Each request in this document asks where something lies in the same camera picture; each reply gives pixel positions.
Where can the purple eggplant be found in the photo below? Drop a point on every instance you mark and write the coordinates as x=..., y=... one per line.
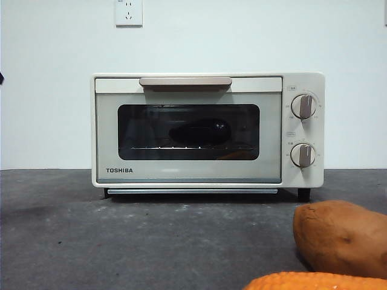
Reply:
x=196, y=133

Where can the glass oven door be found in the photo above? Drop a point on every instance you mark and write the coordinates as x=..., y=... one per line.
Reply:
x=187, y=172

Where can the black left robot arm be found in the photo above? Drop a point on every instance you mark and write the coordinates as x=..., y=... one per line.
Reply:
x=1, y=78

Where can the cream Toshiba toaster oven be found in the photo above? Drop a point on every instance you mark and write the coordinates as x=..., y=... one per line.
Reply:
x=320, y=175

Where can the silver crumb tray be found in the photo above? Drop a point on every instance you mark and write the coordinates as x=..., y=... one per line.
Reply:
x=192, y=191

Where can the cream timer knob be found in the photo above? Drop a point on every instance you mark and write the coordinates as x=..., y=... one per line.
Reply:
x=303, y=155

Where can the cream temperature knob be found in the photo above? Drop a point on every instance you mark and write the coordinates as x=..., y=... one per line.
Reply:
x=303, y=106

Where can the orange corn cob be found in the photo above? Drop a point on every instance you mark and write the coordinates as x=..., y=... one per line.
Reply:
x=302, y=282

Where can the brown sweet potato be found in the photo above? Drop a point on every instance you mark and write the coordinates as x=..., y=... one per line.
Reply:
x=341, y=241

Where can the white wall socket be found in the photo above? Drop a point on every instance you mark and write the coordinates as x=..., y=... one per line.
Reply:
x=129, y=13

